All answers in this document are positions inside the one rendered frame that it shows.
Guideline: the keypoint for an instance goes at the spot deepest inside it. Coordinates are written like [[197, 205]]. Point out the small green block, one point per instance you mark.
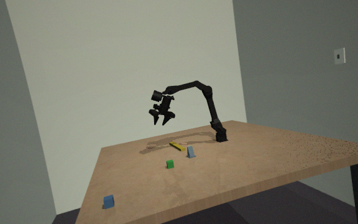
[[170, 164]]

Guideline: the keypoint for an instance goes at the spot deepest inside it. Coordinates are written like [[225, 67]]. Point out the small blue block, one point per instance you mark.
[[108, 201]]

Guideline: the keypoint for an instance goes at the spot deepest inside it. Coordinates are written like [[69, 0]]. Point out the yellow bar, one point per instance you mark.
[[177, 146]]

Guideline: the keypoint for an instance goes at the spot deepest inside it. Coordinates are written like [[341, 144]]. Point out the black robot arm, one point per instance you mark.
[[208, 94]]

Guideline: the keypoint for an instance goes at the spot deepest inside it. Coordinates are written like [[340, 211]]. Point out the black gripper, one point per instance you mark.
[[162, 111]]

